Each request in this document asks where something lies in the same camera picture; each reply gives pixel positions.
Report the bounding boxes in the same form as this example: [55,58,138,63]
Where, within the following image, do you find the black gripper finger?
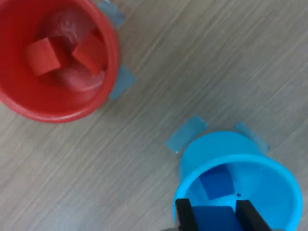
[175,198,198,231]
[235,199,272,231]

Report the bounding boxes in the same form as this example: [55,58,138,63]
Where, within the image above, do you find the blue cube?
[199,171,235,201]
[192,205,238,231]

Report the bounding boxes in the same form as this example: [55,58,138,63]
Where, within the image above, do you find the red cube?
[71,32,105,77]
[25,38,61,77]

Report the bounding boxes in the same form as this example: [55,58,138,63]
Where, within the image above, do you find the blue plastic cup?
[172,131,303,231]

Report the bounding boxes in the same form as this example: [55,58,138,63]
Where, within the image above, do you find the blue tape piece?
[109,66,137,102]
[165,115,208,154]
[97,0,126,27]
[234,121,270,153]

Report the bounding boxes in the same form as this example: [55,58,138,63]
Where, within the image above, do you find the red plastic cup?
[0,0,120,124]

